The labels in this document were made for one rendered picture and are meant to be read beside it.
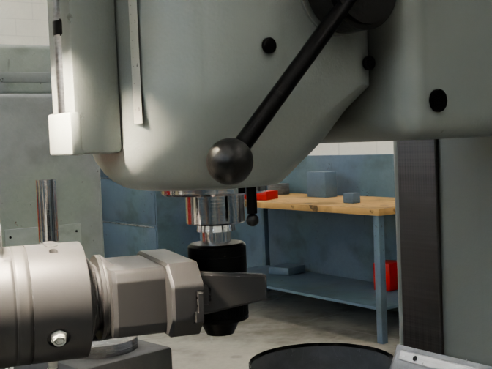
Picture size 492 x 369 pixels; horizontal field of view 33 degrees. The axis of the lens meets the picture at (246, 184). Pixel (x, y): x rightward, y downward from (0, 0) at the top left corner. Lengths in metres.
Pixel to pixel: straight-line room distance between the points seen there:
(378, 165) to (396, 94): 5.80
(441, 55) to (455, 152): 0.31
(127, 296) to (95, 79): 0.16
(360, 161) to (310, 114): 5.98
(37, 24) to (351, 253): 5.29
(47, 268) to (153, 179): 0.10
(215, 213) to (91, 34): 0.17
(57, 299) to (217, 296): 0.12
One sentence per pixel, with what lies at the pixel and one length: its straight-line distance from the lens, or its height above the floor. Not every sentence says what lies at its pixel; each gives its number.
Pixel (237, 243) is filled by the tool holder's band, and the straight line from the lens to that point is 0.66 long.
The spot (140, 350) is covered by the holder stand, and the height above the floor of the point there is 1.11.
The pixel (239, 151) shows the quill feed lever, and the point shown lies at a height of 1.34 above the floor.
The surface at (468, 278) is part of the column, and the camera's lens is 0.97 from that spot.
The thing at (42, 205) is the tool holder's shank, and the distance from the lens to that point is 1.03.
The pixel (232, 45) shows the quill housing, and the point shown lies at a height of 1.41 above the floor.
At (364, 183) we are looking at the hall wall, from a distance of 6.57.
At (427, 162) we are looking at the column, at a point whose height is 1.31.
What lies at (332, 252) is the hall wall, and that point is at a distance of 6.92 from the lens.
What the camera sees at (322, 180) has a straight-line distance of 6.45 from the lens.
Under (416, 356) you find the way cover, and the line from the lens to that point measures 1.03.
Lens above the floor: 1.34
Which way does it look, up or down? 3 degrees down
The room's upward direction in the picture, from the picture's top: 2 degrees counter-clockwise
